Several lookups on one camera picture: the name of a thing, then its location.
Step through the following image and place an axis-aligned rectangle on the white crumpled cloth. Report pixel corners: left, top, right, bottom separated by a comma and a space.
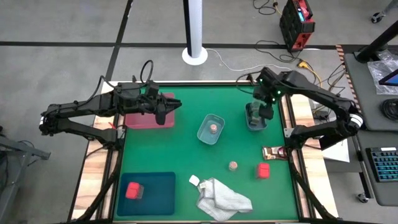
196, 177, 253, 222

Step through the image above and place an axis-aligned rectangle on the dark blue tray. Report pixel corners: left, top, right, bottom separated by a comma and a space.
116, 171, 177, 217

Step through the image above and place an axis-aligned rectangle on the clear plastic cup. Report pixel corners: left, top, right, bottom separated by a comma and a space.
244, 102, 269, 131

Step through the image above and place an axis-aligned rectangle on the black aluminium table frame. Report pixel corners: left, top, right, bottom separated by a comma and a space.
67, 80, 341, 224

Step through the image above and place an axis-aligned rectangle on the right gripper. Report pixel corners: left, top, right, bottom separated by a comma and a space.
252, 73, 282, 121

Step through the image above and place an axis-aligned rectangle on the tablet screen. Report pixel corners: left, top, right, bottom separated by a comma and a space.
378, 68, 398, 86

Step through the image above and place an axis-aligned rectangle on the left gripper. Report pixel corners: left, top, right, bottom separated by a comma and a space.
133, 82, 183, 126

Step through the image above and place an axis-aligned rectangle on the clear plastic bag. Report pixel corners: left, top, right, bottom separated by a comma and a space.
366, 51, 398, 96

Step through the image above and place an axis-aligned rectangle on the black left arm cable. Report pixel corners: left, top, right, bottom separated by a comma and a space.
139, 59, 155, 86

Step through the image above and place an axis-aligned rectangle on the clear teal plastic bin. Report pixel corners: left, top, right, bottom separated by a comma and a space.
197, 113, 226, 146

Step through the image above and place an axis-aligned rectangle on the grey side desk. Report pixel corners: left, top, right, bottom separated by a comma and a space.
343, 43, 398, 207

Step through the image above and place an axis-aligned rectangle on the grey metal stand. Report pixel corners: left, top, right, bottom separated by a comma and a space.
0, 126, 51, 187

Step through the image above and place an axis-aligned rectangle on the black floor cable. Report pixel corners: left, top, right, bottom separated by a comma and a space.
252, 0, 279, 16
254, 39, 301, 63

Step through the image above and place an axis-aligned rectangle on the coiled black cable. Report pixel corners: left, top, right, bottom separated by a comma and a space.
381, 98, 398, 121

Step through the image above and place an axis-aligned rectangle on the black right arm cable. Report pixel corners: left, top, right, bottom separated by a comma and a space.
235, 70, 262, 94

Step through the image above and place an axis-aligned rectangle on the white paper sheet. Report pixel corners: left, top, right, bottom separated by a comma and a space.
322, 138, 351, 163

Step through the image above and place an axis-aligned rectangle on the chair leg with caster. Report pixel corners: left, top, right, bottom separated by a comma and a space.
371, 0, 398, 24

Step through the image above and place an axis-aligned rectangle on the white floor cable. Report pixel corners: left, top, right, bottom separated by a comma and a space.
206, 48, 293, 72

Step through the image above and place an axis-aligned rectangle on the green table mat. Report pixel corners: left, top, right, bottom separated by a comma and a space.
113, 85, 300, 222

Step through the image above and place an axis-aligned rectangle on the red and black power station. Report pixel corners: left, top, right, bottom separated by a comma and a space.
279, 0, 316, 53

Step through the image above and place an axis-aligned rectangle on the pink plastic bin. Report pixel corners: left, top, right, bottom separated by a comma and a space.
124, 92, 175, 130

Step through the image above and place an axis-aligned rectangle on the brown spice packet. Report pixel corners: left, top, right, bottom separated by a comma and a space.
262, 146, 289, 161

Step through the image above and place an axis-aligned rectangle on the black keyboard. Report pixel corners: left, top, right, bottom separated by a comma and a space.
366, 146, 398, 183

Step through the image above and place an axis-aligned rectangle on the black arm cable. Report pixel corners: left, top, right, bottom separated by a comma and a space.
139, 59, 155, 86
235, 70, 262, 94

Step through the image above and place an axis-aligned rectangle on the red-lid spice tin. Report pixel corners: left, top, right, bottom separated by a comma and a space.
256, 162, 271, 180
125, 182, 145, 200

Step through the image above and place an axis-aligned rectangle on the white floor pole with base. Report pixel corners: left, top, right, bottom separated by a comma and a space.
182, 0, 208, 66

